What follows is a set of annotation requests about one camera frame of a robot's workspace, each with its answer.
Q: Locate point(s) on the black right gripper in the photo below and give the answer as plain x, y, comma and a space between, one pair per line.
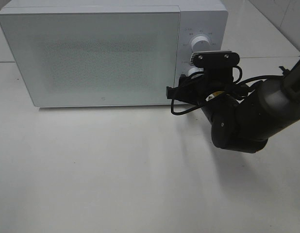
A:
195, 90

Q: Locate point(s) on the white microwave knob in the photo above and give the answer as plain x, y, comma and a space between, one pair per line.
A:
195, 71
200, 43

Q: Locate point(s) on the white microwave door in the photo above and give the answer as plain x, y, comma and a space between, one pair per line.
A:
73, 60

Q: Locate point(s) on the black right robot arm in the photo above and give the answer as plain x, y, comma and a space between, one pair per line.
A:
243, 114

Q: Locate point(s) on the white adjacent table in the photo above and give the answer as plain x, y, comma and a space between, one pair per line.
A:
250, 34

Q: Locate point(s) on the white microwave oven body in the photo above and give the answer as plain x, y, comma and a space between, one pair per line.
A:
196, 17

